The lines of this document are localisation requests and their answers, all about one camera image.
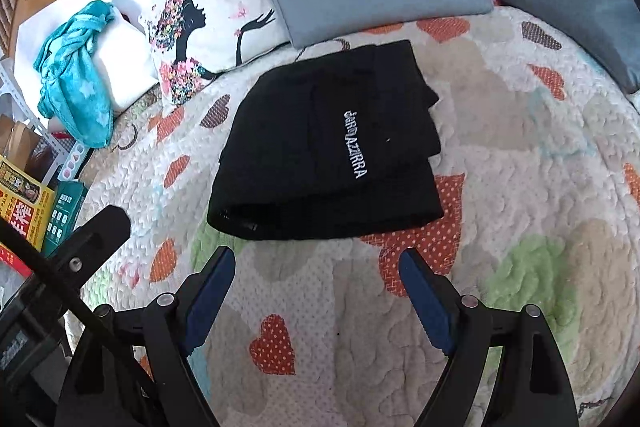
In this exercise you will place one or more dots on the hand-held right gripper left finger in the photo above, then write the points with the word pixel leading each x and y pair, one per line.
pixel 211 302

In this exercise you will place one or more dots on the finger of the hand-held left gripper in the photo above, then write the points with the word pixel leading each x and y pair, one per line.
pixel 95 232

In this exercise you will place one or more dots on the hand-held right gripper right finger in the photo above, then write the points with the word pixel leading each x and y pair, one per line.
pixel 429 302

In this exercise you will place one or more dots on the black pants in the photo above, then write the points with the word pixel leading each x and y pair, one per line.
pixel 300 147

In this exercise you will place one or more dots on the green printed box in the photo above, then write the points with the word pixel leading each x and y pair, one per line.
pixel 62 212

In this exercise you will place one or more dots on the yellow printed box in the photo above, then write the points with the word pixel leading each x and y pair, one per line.
pixel 30 217

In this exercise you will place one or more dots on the red printed box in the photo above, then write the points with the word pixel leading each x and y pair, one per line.
pixel 12 258

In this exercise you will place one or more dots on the brown paper bag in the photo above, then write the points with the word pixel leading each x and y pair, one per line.
pixel 20 142

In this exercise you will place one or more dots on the teal star print towel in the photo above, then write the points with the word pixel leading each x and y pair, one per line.
pixel 75 97

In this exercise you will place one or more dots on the white metal rack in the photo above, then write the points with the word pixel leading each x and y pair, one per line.
pixel 10 82

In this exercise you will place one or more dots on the heart print quilt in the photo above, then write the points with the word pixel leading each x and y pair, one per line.
pixel 500 132

